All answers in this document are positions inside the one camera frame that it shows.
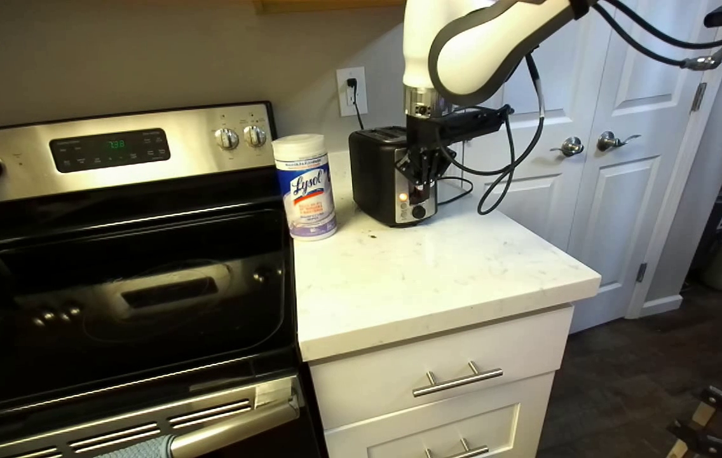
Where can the white wall outlet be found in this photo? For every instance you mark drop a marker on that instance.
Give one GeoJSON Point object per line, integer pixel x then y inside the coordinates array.
{"type": "Point", "coordinates": [359, 103]}

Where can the black and silver toaster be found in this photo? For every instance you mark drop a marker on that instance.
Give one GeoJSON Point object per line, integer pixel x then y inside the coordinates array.
{"type": "Point", "coordinates": [377, 182]}

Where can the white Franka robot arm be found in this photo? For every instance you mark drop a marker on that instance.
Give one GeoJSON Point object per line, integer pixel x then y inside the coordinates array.
{"type": "Point", "coordinates": [489, 42]}

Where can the white counter cabinet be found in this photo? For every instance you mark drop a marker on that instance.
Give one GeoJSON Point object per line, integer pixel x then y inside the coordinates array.
{"type": "Point", "coordinates": [446, 415]}

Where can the wall cabinet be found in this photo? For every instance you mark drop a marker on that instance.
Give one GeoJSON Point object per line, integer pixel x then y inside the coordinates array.
{"type": "Point", "coordinates": [327, 5]}

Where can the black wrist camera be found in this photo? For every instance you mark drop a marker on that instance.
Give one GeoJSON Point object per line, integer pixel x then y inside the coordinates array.
{"type": "Point", "coordinates": [477, 124]}

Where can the black clamp tool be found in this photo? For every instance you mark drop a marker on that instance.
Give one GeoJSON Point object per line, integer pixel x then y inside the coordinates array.
{"type": "Point", "coordinates": [718, 424]}

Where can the Lysol wipes canister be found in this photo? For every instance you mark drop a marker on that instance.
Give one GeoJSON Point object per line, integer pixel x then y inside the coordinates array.
{"type": "Point", "coordinates": [306, 192]}

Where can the stainless steel stove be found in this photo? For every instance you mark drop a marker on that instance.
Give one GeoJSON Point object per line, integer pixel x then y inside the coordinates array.
{"type": "Point", "coordinates": [123, 281]}

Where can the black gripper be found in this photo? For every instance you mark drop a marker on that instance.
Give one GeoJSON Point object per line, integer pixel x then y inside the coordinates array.
{"type": "Point", "coordinates": [428, 142]}

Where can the white panel door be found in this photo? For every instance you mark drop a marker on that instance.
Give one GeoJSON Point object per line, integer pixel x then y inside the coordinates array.
{"type": "Point", "coordinates": [548, 238]}
{"type": "Point", "coordinates": [657, 129]}

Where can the grey dish towel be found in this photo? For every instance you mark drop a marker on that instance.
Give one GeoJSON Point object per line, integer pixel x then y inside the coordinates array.
{"type": "Point", "coordinates": [137, 447]}

